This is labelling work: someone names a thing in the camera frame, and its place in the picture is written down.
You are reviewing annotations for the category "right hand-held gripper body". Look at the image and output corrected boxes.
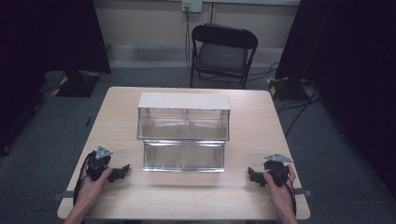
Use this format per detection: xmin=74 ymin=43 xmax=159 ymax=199
xmin=262 ymin=152 xmax=295 ymax=188

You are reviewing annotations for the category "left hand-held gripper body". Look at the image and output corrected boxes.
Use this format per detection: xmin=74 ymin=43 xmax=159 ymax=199
xmin=85 ymin=145 xmax=114 ymax=182

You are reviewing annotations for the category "person's right hand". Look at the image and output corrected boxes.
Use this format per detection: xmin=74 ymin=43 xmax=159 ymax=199
xmin=262 ymin=163 xmax=297 ymax=210

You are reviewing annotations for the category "person's left hand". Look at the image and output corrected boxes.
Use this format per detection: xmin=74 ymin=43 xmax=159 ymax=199
xmin=74 ymin=166 xmax=114 ymax=209

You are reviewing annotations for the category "clear acrylic drawer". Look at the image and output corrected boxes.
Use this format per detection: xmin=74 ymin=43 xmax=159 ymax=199
xmin=142 ymin=139 xmax=226 ymax=173

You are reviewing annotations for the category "clear drawer cabinet white top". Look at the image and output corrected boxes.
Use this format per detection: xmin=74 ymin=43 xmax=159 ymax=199
xmin=136 ymin=91 xmax=232 ymax=142

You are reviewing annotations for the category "yellow black striped stand base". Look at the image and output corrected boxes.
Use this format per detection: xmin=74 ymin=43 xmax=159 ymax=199
xmin=265 ymin=76 xmax=310 ymax=102

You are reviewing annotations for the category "black folding chair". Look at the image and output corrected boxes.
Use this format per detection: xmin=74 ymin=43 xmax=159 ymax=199
xmin=189 ymin=22 xmax=260 ymax=91

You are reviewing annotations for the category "black curtain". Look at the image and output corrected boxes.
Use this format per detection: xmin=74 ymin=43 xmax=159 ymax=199
xmin=275 ymin=0 xmax=396 ymax=200
xmin=0 ymin=0 xmax=112 ymax=157

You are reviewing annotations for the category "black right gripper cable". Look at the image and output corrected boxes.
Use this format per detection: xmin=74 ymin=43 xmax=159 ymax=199
xmin=274 ymin=171 xmax=298 ymax=217

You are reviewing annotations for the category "grey table strap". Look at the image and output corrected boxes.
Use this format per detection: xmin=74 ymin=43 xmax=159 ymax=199
xmin=51 ymin=189 xmax=77 ymax=202
xmin=293 ymin=188 xmax=313 ymax=198

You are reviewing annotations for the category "black floor cable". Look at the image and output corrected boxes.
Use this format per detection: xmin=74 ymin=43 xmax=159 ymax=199
xmin=275 ymin=83 xmax=321 ymax=138

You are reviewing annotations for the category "black wall socket cable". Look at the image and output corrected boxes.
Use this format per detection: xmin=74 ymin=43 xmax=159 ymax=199
xmin=184 ymin=6 xmax=194 ymax=72

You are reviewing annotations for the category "white wall socket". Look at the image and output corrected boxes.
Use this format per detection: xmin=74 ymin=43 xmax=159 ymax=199
xmin=181 ymin=0 xmax=204 ymax=14

